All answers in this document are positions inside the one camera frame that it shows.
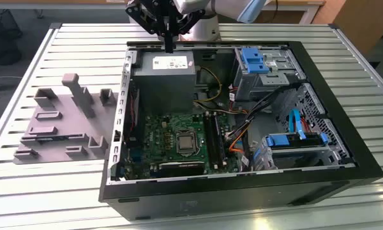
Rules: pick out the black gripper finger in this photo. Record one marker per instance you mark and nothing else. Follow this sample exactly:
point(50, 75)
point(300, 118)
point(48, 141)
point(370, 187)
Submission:
point(140, 16)
point(188, 21)

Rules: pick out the dark blue RAM stick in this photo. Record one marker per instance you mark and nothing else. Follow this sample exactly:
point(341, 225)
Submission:
point(59, 138)
point(217, 139)

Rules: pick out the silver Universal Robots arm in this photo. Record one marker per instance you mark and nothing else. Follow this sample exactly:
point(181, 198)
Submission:
point(204, 26)

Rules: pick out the empty black RAM slot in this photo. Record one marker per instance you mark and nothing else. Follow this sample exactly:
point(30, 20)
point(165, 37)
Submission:
point(207, 139)

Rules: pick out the grey power supply unit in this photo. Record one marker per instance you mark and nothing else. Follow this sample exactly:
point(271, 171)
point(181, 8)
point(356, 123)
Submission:
point(165, 91)

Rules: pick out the metal drive cage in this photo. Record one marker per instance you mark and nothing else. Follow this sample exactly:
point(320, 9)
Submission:
point(275, 81)

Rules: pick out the black mesh waste basket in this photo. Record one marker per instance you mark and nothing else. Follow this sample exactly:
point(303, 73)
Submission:
point(3, 36)

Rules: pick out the grey parts rack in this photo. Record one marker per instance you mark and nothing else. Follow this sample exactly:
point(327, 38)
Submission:
point(67, 115)

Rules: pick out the silver CPU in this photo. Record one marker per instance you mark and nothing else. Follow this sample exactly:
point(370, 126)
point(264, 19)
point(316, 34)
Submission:
point(187, 143)

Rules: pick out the brown wooden cabinet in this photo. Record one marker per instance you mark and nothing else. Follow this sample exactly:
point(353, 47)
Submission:
point(364, 21)

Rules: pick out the green Dell motherboard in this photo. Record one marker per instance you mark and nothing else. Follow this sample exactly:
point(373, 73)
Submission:
point(156, 153)

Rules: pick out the hard disk in blue carrier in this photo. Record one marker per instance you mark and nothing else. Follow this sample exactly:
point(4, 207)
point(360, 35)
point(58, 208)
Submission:
point(280, 141)

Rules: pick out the black graphics card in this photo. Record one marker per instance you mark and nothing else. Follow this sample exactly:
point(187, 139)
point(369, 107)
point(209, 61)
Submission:
point(179, 169)

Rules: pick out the metal disk bay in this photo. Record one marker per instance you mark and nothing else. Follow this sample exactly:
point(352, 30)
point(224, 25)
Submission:
point(300, 150)

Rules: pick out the black open PC case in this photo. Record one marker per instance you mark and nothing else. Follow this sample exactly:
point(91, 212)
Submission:
point(211, 198)

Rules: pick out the blue plastic drive bracket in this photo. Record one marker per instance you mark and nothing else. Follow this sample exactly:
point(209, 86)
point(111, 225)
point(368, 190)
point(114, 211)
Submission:
point(253, 60)

